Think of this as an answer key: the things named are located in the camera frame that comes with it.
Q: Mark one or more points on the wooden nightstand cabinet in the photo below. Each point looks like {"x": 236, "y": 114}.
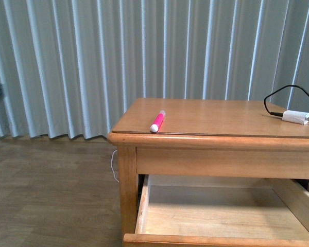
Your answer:
{"x": 204, "y": 138}

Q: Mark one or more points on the pink marker white cap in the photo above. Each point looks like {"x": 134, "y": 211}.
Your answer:
{"x": 154, "y": 128}

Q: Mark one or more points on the pale green pleated curtain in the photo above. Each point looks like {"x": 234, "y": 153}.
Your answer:
{"x": 74, "y": 67}

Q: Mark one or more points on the wooden drawer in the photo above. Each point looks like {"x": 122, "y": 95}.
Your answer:
{"x": 205, "y": 211}

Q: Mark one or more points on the white adapter block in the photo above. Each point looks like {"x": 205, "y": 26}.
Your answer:
{"x": 296, "y": 117}

